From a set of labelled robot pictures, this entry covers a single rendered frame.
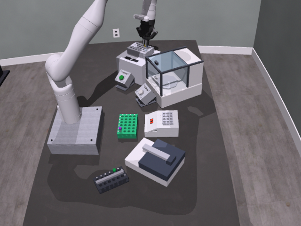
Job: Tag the green tube rack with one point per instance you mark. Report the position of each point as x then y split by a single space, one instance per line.
128 123

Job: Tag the white balance with glass enclosure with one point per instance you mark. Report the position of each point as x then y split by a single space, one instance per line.
172 76

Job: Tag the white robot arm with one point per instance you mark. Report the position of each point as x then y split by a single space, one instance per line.
59 67

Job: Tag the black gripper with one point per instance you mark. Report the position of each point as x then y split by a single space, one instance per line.
145 30

